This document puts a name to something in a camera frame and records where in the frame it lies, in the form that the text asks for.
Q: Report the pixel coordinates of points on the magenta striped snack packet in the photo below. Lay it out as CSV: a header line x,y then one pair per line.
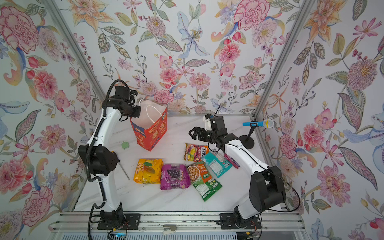
x,y
232,161

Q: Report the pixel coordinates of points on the purple snack packet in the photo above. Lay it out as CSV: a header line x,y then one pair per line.
x,y
174,177

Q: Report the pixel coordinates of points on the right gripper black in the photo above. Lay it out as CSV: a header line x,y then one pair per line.
x,y
197,131

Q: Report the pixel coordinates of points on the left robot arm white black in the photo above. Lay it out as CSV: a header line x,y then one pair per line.
x,y
100,162

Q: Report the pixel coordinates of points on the orange candy snack packet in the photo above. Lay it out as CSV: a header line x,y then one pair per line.
x,y
195,153

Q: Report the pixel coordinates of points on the small green toy piece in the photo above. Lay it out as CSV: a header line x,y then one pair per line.
x,y
125,145

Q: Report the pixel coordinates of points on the black handled screwdriver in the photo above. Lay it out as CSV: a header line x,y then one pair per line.
x,y
122,168

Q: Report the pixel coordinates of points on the green snack packet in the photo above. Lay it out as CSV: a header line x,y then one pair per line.
x,y
207,189

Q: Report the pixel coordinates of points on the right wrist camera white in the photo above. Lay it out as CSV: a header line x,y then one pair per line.
x,y
207,122

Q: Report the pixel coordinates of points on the red paper gift bag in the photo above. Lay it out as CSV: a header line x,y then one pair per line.
x,y
151,125

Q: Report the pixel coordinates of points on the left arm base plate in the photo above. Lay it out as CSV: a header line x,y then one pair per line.
x,y
111,221

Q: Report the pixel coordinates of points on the aluminium mounting rail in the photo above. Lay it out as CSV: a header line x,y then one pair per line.
x,y
158,222

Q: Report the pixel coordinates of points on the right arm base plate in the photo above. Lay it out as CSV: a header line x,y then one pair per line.
x,y
233,221

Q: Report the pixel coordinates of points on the yellow snack packet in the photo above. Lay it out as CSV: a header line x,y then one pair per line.
x,y
148,171

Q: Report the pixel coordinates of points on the teal snack packet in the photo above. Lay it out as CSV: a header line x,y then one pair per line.
x,y
217,163

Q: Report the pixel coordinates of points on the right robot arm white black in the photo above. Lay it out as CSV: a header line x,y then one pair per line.
x,y
266,188

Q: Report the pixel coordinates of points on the orange green noodle packet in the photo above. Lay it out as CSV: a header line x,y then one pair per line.
x,y
198,173

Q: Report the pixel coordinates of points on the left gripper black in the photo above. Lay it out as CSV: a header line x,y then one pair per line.
x,y
137,112

